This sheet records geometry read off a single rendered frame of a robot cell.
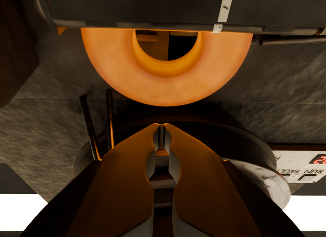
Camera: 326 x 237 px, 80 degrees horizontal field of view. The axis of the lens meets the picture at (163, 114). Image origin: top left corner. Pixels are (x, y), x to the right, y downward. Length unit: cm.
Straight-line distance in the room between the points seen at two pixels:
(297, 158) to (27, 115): 67
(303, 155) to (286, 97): 29
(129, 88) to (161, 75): 4
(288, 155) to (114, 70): 52
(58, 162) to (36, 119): 19
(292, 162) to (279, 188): 25
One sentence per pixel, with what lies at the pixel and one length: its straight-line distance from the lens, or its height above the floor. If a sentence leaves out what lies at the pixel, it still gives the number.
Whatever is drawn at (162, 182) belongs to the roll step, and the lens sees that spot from 30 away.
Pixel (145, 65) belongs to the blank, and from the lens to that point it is 21.
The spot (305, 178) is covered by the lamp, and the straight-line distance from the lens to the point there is 77.
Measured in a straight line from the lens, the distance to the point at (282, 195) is 45.
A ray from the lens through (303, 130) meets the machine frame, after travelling 58.
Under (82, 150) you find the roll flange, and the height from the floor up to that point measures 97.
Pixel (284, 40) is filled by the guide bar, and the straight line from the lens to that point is 29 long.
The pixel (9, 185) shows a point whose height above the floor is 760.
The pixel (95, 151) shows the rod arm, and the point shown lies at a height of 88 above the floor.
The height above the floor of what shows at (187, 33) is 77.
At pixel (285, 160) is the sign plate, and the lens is 64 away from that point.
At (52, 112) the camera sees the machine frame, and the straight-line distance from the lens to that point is 48.
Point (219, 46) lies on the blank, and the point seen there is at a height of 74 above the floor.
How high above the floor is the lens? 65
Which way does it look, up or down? 46 degrees up
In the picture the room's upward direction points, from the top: 177 degrees counter-clockwise
